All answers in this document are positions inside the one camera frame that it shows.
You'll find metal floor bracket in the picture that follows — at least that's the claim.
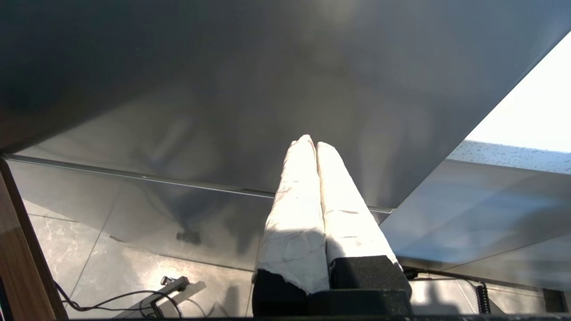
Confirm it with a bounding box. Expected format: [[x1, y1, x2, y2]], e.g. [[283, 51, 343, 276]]
[[149, 276, 191, 318]]

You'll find grey lower cabinet door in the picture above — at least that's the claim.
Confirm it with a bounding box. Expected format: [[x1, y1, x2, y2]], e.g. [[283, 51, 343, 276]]
[[4, 160, 395, 273]]

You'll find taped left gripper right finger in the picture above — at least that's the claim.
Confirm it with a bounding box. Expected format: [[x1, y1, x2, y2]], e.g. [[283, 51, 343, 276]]
[[316, 142, 413, 295]]

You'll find black straight cable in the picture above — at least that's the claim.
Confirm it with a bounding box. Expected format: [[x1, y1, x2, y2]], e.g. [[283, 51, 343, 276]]
[[404, 268, 485, 287]]

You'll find grey upper cabinet door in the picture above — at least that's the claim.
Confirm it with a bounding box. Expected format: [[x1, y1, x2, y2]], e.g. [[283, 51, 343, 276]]
[[0, 0, 571, 211]]

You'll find small black box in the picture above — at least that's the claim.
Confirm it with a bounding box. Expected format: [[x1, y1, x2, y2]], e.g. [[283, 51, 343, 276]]
[[542, 289, 567, 313]]

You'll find white tall cabinet side panel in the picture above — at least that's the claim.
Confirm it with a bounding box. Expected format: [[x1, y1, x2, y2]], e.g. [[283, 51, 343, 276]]
[[466, 33, 571, 153]]

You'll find thin black floor cable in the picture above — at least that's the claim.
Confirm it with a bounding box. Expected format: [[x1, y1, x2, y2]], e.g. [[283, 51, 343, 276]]
[[51, 281, 183, 319]]

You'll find grey cabinet door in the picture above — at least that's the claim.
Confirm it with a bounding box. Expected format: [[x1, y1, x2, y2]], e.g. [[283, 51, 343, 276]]
[[0, 0, 571, 211], [4, 160, 395, 273]]

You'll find black coiled cable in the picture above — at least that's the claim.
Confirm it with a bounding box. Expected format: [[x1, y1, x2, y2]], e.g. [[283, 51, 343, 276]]
[[476, 284, 492, 314]]

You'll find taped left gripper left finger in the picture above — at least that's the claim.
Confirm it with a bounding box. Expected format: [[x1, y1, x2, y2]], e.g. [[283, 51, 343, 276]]
[[252, 135, 331, 318]]

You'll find brown wooden panel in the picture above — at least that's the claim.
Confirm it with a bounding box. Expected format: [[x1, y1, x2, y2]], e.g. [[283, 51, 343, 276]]
[[0, 160, 67, 321]]

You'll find grey metal sheet panel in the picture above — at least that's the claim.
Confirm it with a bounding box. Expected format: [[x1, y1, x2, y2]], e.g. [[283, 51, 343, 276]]
[[379, 160, 571, 292]]

